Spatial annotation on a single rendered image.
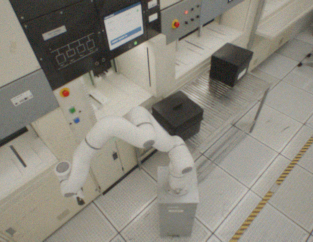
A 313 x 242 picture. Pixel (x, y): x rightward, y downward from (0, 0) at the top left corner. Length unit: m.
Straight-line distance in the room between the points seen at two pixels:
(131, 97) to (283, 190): 1.76
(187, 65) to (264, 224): 1.65
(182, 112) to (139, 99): 0.49
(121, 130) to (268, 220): 1.89
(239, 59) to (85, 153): 1.70
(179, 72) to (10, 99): 1.50
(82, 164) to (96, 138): 0.16
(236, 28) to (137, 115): 2.27
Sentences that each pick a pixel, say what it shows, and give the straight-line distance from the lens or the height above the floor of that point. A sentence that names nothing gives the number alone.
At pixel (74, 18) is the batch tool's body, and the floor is 1.74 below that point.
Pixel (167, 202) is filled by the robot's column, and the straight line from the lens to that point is 1.68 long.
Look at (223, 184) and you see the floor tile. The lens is 2.65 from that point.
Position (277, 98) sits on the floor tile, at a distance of 3.67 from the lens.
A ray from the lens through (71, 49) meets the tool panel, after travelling 1.48.
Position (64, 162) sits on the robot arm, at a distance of 1.26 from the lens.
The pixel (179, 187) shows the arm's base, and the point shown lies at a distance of 1.67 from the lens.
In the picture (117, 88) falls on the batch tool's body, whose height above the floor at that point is 0.87.
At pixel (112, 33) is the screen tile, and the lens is 1.60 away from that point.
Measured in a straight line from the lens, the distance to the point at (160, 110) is 1.81.
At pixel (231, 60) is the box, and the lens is 2.35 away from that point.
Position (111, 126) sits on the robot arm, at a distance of 1.03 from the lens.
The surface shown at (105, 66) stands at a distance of 2.37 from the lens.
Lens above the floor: 2.30
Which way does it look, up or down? 48 degrees down
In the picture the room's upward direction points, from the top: 4 degrees counter-clockwise
